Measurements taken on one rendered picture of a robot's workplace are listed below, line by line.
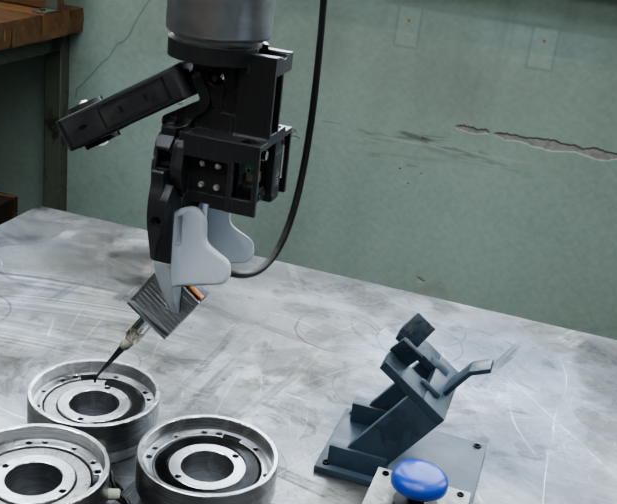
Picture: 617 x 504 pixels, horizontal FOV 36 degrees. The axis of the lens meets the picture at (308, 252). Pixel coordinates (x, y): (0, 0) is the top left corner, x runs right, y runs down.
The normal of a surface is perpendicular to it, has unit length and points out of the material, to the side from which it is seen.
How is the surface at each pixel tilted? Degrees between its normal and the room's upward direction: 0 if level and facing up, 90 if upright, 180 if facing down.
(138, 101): 90
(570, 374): 0
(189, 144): 90
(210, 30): 90
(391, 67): 90
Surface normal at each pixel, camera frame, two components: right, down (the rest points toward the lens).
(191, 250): -0.29, 0.29
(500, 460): 0.11, -0.92
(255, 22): 0.72, 0.34
